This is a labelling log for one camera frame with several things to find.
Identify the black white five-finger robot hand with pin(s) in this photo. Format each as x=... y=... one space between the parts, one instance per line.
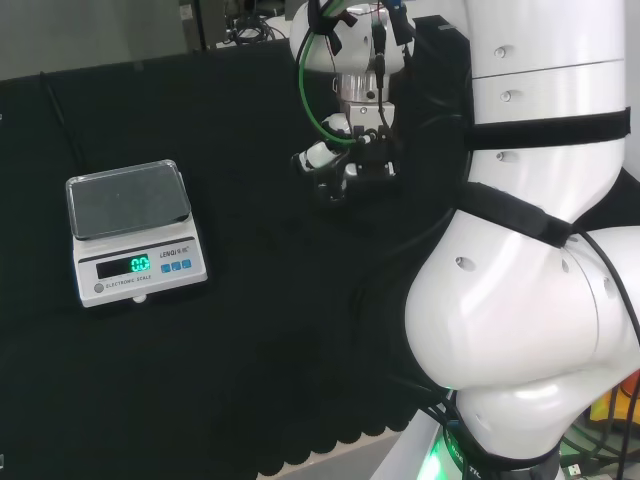
x=372 y=150

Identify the dark equipment rack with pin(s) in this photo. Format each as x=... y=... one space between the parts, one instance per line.
x=235 y=22

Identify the black bench cloth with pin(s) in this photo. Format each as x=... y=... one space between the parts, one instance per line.
x=225 y=350

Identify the white electronic balance steel pan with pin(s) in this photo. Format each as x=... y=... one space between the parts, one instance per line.
x=135 y=235

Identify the yellow stop button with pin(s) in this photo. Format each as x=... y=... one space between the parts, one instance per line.
x=625 y=400

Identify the grey base plate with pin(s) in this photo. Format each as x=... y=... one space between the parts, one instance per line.
x=400 y=460

